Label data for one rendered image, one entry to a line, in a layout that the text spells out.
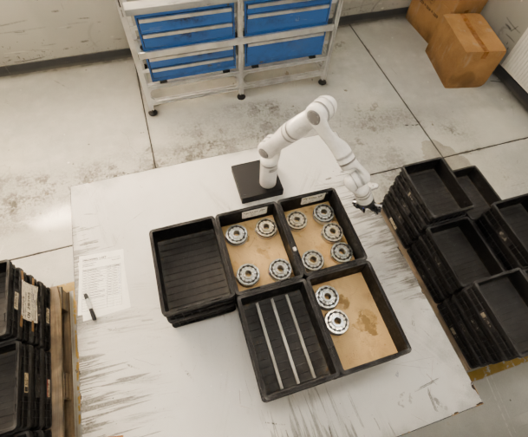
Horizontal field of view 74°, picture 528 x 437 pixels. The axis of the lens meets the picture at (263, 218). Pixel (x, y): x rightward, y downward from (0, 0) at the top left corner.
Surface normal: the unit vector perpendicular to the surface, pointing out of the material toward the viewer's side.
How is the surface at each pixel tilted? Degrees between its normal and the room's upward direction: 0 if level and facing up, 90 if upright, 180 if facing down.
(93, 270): 0
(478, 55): 89
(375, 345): 0
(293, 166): 0
